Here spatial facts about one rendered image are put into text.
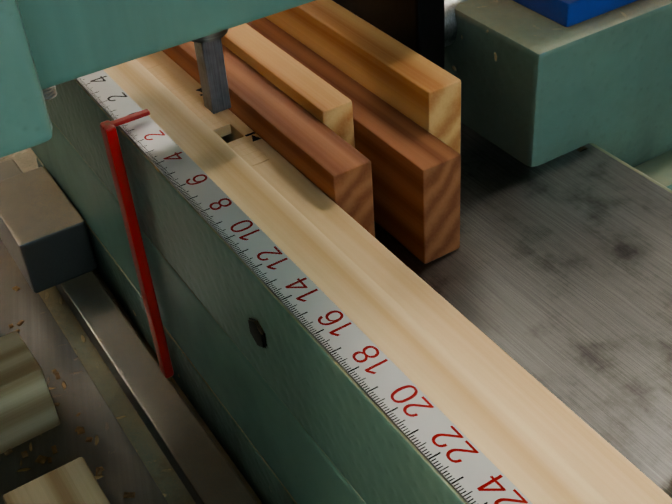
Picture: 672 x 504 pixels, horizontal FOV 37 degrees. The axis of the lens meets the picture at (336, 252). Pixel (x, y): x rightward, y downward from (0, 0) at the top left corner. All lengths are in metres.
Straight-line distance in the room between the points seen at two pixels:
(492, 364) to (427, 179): 0.10
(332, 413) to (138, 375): 0.21
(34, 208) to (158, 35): 0.23
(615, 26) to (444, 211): 0.13
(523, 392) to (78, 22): 0.19
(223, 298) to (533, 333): 0.12
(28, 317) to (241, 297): 0.25
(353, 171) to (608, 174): 0.14
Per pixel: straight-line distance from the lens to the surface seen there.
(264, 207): 0.37
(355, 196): 0.40
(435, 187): 0.40
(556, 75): 0.46
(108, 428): 0.51
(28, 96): 0.33
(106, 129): 0.42
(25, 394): 0.50
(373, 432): 0.30
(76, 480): 0.44
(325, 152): 0.40
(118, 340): 0.53
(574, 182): 0.47
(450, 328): 0.33
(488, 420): 0.29
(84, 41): 0.37
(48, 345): 0.57
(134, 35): 0.37
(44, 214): 0.58
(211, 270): 0.38
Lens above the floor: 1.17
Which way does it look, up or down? 38 degrees down
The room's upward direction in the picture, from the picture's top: 5 degrees counter-clockwise
